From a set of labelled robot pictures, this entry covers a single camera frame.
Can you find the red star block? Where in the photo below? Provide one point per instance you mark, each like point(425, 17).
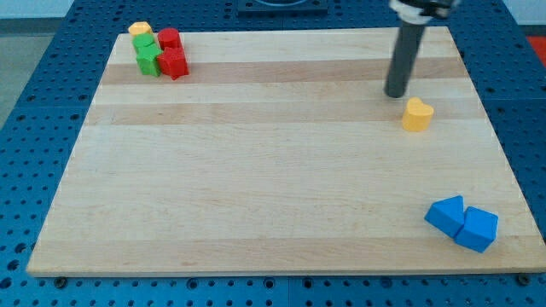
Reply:
point(173, 62)

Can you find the blue triangle block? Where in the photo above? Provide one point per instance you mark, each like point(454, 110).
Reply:
point(447, 215)

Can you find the blue cube block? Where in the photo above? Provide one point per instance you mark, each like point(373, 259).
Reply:
point(479, 230)

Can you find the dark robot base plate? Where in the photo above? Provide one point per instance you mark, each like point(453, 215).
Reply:
point(267, 7)

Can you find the wooden board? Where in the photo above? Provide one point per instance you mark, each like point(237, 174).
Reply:
point(280, 154)

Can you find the yellow heart block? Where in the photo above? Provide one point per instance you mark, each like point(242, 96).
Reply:
point(417, 115)

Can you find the yellow hexagon block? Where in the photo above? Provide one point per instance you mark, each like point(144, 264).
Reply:
point(139, 27)

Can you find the red cylinder block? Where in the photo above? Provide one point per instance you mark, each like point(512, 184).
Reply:
point(169, 38)

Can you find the green star block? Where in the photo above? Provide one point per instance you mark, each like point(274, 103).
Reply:
point(146, 59)

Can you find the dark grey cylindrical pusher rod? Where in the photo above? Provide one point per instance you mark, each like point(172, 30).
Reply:
point(403, 58)

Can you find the white and black rod mount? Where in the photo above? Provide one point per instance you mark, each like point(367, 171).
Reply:
point(420, 12)

